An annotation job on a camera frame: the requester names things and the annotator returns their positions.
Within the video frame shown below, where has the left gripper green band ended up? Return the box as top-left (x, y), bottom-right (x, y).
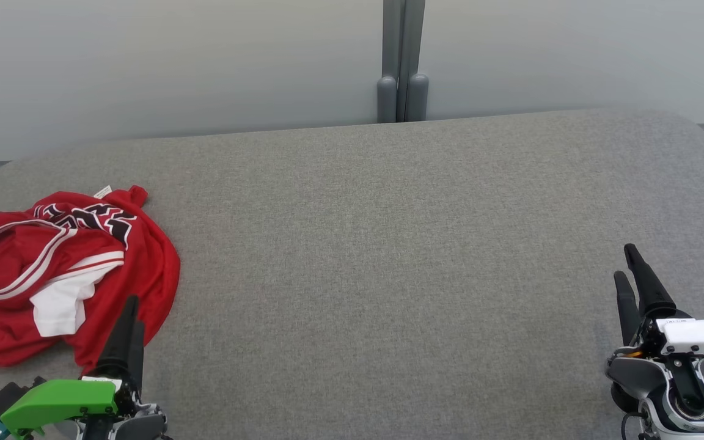
top-left (1, 295), bottom-right (145, 438)

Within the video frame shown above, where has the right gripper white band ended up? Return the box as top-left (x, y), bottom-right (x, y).
top-left (614, 243), bottom-right (704, 357)

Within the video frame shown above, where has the red white jersey shirt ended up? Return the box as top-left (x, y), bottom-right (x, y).
top-left (0, 185), bottom-right (181, 375)

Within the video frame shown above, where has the grey fabric sofa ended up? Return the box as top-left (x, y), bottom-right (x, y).
top-left (0, 109), bottom-right (704, 440)

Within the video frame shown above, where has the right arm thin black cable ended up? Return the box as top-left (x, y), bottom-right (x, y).
top-left (621, 413), bottom-right (645, 440)

